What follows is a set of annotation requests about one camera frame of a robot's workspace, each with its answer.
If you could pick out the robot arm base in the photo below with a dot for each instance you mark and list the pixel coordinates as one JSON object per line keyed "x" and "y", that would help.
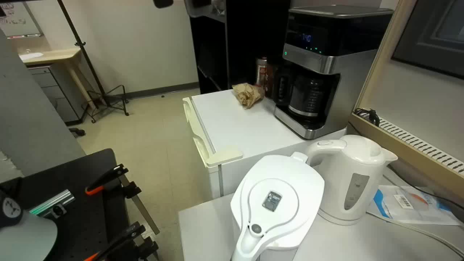
{"x": 19, "y": 227}

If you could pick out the black silver coffeemaker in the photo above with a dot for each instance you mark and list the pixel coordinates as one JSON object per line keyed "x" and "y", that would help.
{"x": 333, "y": 44}

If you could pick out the white mini fridge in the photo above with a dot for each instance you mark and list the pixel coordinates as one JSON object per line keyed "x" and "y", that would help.
{"x": 232, "y": 131}

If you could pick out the brown plush toy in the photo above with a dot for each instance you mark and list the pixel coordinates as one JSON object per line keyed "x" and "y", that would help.
{"x": 248, "y": 94}

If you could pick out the brown jar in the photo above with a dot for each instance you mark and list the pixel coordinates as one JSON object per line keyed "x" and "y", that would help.
{"x": 262, "y": 73}

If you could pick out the glass coffee carafe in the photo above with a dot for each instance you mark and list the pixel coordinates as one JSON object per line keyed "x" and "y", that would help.
{"x": 304, "y": 95}

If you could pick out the white water filter pitcher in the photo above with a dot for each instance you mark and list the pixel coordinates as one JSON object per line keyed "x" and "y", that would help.
{"x": 275, "y": 204}

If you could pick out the black shelving unit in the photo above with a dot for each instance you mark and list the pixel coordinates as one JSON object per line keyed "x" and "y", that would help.
{"x": 232, "y": 44}

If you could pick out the white electric kettle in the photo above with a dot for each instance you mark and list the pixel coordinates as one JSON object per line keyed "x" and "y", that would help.
{"x": 349, "y": 182}

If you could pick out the black tripod stand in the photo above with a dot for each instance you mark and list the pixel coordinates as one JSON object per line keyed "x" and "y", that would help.
{"x": 94, "y": 68}

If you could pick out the black work table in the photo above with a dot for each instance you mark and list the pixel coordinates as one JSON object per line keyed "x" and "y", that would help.
{"x": 81, "y": 213}

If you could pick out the grey filing cabinet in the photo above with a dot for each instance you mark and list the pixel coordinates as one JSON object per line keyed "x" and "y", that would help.
{"x": 55, "y": 92}

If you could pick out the white radiator grille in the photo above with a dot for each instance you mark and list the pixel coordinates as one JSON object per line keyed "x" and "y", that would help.
{"x": 420, "y": 143}

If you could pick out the blue white plastic packet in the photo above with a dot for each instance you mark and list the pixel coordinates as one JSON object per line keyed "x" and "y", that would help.
{"x": 407, "y": 204}

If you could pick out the light wooden desk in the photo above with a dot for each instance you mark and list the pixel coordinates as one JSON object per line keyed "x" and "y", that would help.
{"x": 52, "y": 60}

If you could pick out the green striped label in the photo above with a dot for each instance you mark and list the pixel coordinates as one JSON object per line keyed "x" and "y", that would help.
{"x": 51, "y": 204}

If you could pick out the grey partition panel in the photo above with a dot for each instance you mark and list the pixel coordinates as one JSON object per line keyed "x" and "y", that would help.
{"x": 29, "y": 111}

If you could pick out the dark framed picture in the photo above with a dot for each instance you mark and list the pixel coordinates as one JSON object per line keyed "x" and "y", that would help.
{"x": 432, "y": 34}

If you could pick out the wooden window frame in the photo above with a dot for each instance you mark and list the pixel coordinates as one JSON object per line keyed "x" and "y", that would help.
{"x": 386, "y": 88}

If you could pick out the wall whiteboard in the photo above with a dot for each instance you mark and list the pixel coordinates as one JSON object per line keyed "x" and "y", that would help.
{"x": 16, "y": 20}

